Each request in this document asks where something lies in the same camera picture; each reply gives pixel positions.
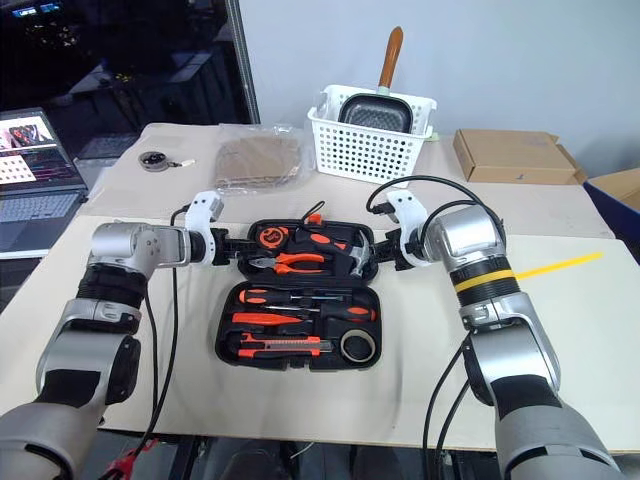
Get black tool case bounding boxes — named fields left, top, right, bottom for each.
left=214, top=218, right=384, bottom=372

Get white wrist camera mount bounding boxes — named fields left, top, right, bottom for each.
left=387, top=189, right=432, bottom=274
left=185, top=190, right=225, bottom=267

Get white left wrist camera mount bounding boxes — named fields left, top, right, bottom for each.
left=185, top=190, right=225, bottom=267

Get orange black tape measure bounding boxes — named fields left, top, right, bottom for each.
left=256, top=224, right=292, bottom=250

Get blue-edged cardboard box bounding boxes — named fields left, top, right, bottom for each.
left=582, top=167, right=640, bottom=236

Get orange black slim screwdriver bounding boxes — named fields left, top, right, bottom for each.
left=237, top=287, right=347, bottom=306

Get silver headed hammer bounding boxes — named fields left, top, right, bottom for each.
left=344, top=238, right=375, bottom=279

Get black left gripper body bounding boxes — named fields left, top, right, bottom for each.
left=215, top=228, right=247, bottom=267

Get round black metal device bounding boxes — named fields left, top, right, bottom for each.
left=138, top=149, right=196, bottom=173

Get grey window frame post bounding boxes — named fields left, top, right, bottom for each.
left=223, top=0, right=262, bottom=125

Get orange black thick-handled screwdriver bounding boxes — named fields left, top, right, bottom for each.
left=263, top=302, right=377, bottom=323

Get orange black stubby handle tool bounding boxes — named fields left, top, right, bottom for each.
left=293, top=227, right=351, bottom=255

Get dark square pan wooden handle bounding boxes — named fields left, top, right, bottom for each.
left=338, top=25, right=414, bottom=137

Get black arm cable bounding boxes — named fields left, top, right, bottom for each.
left=104, top=202, right=196, bottom=474
left=366, top=174, right=507, bottom=480

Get clear bag of brown sheets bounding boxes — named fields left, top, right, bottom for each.
left=214, top=124, right=307, bottom=192

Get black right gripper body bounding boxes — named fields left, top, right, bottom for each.
left=384, top=233, right=408, bottom=270

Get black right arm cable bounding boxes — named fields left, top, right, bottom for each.
left=366, top=174, right=507, bottom=480

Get red clip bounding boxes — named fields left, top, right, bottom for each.
left=104, top=447, right=151, bottom=480

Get open grey laptop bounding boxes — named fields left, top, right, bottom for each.
left=0, top=107, right=90, bottom=259

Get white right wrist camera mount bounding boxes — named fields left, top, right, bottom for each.
left=387, top=189, right=432, bottom=274

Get white perforated plastic basket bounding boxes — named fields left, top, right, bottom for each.
left=306, top=84, right=438, bottom=184

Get flat brown cardboard box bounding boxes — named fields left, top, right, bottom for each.
left=453, top=128, right=589, bottom=186

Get yellow tape strip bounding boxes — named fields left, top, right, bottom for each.
left=517, top=252, right=605, bottom=279

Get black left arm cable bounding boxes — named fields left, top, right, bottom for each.
left=104, top=202, right=196, bottom=474

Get orange handled pliers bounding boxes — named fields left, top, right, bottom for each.
left=247, top=251, right=327, bottom=276

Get black looped cord orange end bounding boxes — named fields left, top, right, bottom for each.
left=299, top=200, right=327, bottom=227

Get orange wedge-shaped tool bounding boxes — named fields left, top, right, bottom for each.
left=231, top=311, right=305, bottom=330

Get black electrical tape roll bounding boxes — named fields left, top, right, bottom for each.
left=340, top=328, right=378, bottom=363

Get orange black utility knife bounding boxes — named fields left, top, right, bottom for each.
left=237, top=334, right=335, bottom=360

